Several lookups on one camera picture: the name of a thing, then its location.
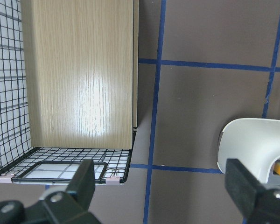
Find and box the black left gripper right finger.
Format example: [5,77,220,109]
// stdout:
[224,159,280,224]

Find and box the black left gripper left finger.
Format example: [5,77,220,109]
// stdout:
[0,160,100,224]

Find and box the white two-slot toaster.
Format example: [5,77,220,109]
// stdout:
[217,118,280,185]

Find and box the pink binder clip right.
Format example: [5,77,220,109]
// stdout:
[105,170,120,185]

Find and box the pink binder clip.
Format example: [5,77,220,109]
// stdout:
[105,170,120,185]
[0,175,14,183]

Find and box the pink binder clip left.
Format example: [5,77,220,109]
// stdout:
[0,175,14,183]

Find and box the wire basket with wooden board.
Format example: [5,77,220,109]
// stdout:
[0,0,139,184]

